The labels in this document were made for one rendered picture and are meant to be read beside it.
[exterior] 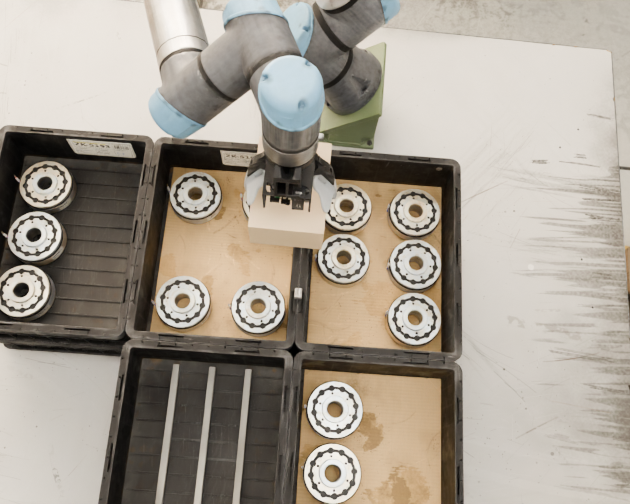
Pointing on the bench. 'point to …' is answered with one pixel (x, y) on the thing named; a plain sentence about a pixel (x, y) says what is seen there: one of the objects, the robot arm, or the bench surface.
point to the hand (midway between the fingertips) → (290, 189)
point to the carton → (279, 222)
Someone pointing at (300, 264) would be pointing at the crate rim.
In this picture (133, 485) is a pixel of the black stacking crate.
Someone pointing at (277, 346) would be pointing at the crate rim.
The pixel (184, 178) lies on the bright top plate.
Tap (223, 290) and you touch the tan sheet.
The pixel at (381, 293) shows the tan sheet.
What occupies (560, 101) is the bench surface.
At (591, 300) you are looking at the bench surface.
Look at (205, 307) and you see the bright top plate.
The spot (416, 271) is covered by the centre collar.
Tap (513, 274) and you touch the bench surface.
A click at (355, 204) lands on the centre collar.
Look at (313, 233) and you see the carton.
